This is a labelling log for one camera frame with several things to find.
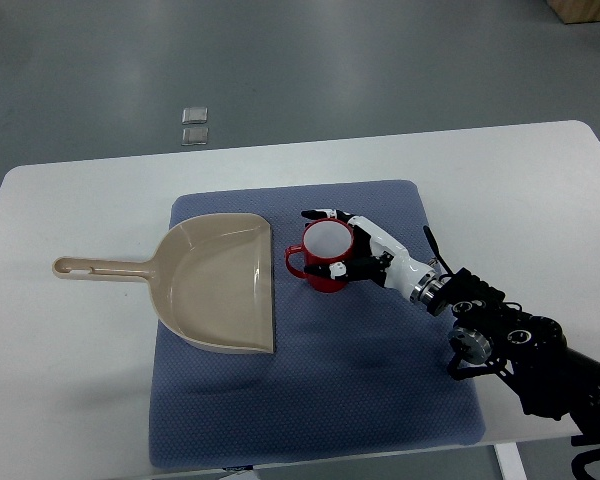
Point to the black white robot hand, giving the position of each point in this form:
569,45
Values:
379,257

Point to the red cup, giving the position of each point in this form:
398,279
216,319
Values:
324,241

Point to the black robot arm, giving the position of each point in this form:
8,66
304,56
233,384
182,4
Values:
529,353

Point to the beige plastic dustpan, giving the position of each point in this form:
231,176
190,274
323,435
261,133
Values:
210,281

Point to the blue-grey fabric mat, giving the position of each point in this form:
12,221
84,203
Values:
359,371

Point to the lower metal floor plate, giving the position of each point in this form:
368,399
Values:
192,136

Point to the metal floor plate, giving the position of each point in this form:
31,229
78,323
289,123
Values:
192,136
194,115

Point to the upper metal floor plate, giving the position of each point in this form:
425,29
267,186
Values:
194,115

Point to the white table leg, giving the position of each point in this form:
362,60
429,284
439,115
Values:
509,461

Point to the wooden box corner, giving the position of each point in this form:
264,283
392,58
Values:
576,11

